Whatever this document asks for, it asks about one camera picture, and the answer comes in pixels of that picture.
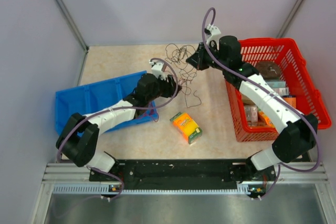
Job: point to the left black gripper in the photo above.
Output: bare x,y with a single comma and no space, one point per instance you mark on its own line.
171,87

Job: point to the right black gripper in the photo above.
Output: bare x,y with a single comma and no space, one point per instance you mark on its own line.
197,60

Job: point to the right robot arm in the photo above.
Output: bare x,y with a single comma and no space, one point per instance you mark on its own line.
297,132

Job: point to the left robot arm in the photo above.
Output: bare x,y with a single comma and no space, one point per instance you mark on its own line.
79,138

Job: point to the orange sponge package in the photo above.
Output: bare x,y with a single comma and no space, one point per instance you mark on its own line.
187,127

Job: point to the brown round lid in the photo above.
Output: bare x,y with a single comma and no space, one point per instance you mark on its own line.
269,70

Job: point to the teal small box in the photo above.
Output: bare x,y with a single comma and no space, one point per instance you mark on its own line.
276,84

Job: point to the red plastic basket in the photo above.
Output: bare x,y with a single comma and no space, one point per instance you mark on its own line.
286,54

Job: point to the blue plastic bin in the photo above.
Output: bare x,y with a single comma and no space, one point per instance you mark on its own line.
92,97

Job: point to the orange cylindrical can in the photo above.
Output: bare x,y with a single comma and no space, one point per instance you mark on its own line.
291,100

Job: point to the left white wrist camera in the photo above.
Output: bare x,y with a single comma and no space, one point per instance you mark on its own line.
158,69

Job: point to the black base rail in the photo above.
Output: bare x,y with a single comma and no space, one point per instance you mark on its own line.
187,174

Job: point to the aluminium frame rail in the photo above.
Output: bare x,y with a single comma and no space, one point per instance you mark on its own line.
69,179

